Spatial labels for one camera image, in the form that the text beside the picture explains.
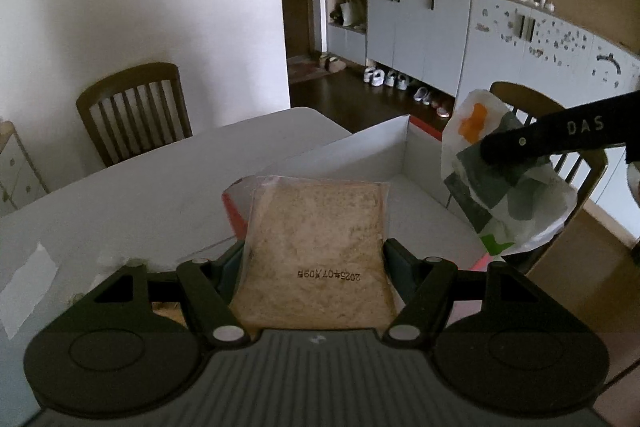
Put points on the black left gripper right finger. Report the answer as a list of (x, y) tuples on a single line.
[(425, 288)]

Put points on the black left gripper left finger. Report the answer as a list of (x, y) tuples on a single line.
[(208, 287)]

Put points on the white drawer cabinet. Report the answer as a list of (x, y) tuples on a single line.
[(20, 181)]

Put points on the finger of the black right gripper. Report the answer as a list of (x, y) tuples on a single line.
[(608, 123)]

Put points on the white green orange snack pouch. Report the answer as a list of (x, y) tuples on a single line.
[(513, 206)]

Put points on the bagged bread slice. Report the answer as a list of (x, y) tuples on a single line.
[(313, 256)]

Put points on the dark wooden chair right side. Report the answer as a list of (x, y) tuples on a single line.
[(540, 137)]

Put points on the dark wooden chair at wall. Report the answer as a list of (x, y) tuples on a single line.
[(135, 111)]

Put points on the white paper sheet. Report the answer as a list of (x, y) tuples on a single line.
[(29, 284)]

